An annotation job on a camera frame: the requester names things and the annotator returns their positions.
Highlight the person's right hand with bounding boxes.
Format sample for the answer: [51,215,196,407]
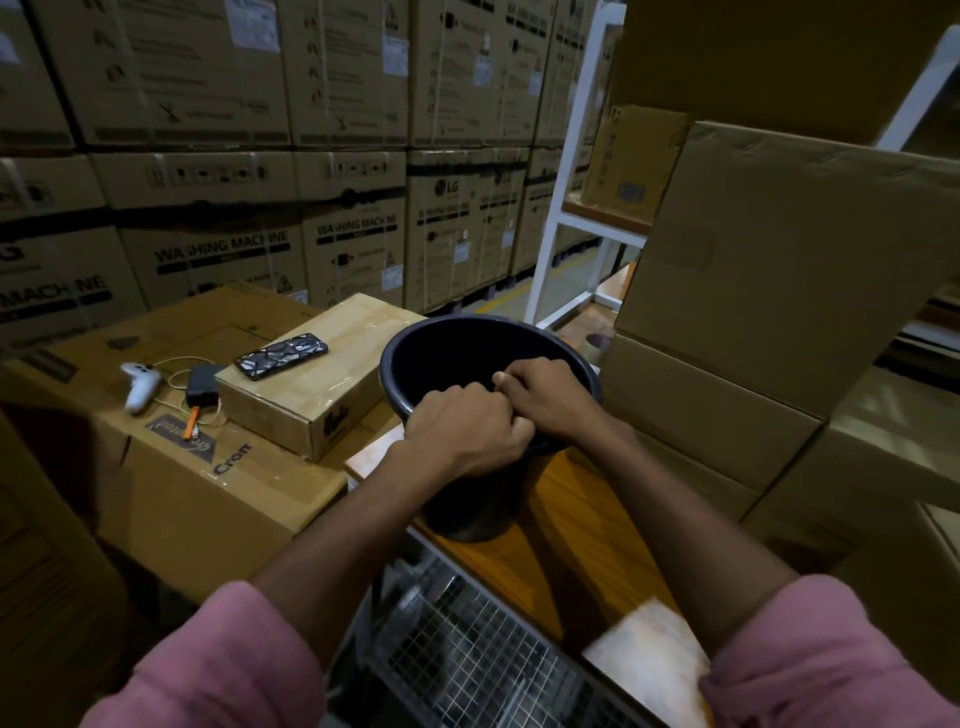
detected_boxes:
[491,357,624,451]

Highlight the person's left hand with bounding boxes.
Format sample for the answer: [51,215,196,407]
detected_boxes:
[401,382,538,481]

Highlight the black plastic bucket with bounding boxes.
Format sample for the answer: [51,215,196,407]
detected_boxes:
[378,313,605,544]

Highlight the person's left forearm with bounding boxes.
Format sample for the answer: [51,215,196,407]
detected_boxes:
[251,442,436,665]

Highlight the person's right forearm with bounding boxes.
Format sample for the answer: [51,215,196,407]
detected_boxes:
[584,419,800,658]

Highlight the small light cardboard box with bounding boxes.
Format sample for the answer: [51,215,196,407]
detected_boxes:
[215,292,427,464]

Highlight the large cardboard box dark print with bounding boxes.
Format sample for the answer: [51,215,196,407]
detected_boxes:
[0,283,404,607]

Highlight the stack of large appliance cartons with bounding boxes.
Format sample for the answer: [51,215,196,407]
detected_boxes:
[0,0,624,354]

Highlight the white metal shelf rack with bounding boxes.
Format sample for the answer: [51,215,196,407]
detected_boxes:
[523,0,960,376]

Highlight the black patterned smartphone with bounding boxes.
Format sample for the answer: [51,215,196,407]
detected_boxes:
[233,332,331,382]

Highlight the black power adapter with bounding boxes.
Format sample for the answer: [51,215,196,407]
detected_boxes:
[184,363,227,411]

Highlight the white handheld controller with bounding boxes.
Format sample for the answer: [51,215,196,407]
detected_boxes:
[119,362,163,416]

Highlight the pink left shirt sleeve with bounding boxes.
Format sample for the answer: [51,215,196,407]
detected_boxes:
[78,581,329,728]

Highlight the pink shirt sleeve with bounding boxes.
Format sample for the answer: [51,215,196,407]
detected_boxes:
[698,573,960,728]
[78,581,329,728]

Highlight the pink right shirt sleeve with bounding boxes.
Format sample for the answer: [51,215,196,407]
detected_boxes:
[698,573,960,728]

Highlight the dark brown floor carton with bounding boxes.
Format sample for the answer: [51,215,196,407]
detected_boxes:
[0,410,130,728]

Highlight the wire mesh cage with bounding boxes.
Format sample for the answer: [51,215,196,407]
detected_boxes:
[365,553,663,728]

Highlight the black power bank with cable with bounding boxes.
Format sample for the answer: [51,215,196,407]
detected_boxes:
[148,355,228,430]

